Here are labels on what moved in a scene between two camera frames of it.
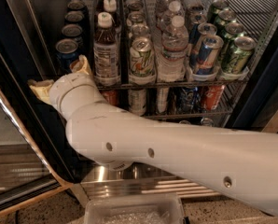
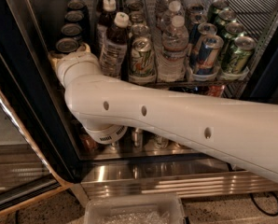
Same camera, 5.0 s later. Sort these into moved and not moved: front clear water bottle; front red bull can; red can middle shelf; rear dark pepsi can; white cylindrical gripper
Moved: white cylindrical gripper
Not moved: rear dark pepsi can; red can middle shelf; front red bull can; front clear water bottle
